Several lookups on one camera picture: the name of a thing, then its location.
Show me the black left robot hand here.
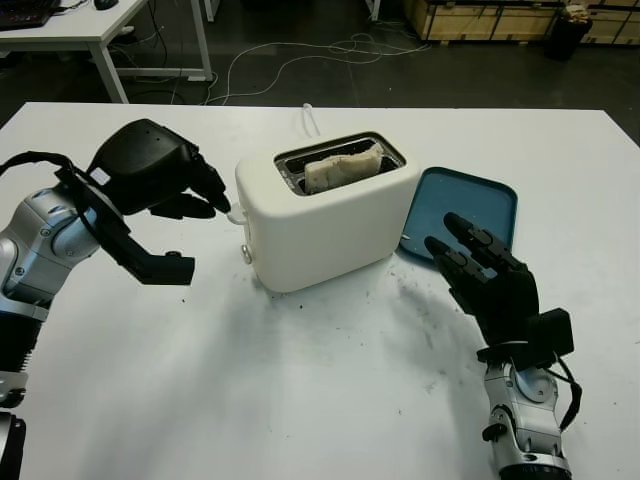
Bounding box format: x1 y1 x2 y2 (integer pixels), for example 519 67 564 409
88 118 233 220

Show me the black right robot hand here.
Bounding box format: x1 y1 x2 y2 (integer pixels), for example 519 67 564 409
423 211 542 356

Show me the white two-slot toaster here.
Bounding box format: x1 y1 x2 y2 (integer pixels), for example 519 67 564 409
224 130 421 294

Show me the white bread slice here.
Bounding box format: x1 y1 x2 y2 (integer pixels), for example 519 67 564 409
303 142 386 196

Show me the blue plastic tray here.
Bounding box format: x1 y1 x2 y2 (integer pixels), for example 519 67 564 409
398 165 519 263

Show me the white office desk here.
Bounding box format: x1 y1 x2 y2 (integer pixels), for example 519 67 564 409
0 0 217 105

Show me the black laptop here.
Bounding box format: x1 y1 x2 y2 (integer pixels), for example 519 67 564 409
0 0 54 29

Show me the black trash bin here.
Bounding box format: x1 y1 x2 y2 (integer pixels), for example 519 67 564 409
543 5 594 63

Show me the wooden crate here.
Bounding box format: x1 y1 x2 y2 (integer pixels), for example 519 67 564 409
404 0 561 44
579 0 640 46

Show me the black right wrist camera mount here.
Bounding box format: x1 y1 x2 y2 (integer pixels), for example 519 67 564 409
476 308 573 372

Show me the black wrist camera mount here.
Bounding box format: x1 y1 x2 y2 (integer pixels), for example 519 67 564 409
476 308 573 372
54 167 196 288

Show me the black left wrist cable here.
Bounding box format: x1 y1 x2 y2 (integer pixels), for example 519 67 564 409
0 149 99 236

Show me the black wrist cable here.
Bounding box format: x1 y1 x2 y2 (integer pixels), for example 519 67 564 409
0 149 99 236
547 356 584 432

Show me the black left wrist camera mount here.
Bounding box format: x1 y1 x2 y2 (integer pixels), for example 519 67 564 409
54 167 196 288

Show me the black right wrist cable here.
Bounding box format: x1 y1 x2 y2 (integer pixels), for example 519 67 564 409
547 356 584 432

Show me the white cable on floor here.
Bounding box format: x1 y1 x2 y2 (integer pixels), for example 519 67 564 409
207 32 431 105

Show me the white toaster power cord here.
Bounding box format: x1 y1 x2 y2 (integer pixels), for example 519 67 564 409
302 103 324 137

